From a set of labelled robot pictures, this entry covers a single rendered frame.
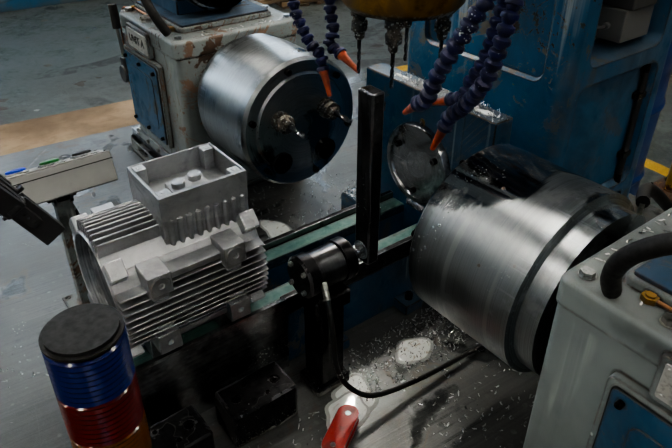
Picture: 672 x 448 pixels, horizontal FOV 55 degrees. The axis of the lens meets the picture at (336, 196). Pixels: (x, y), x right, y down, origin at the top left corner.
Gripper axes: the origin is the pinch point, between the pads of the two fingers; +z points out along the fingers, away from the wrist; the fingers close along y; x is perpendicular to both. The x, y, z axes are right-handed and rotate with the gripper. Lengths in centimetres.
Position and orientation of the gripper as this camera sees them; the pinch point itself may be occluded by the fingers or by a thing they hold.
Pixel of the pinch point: (35, 219)
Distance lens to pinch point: 88.0
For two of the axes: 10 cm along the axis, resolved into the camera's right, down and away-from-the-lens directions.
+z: 4.0, 5.8, 7.1
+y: -6.0, -4.1, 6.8
